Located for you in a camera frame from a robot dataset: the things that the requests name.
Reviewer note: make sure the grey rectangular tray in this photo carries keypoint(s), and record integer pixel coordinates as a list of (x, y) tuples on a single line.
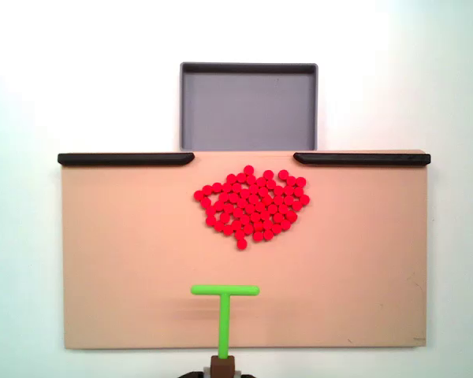
[(248, 110)]

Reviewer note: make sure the black edge rail strip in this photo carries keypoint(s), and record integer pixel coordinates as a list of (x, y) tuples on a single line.
[(362, 159), (122, 159)]

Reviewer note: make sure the pile of red round granules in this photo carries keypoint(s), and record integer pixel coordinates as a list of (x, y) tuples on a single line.
[(252, 204)]

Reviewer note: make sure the beige rectangular work board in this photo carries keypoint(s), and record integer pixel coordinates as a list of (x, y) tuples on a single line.
[(122, 256)]

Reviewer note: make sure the green T-shaped pusher tool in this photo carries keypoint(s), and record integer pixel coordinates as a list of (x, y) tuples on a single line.
[(223, 315)]

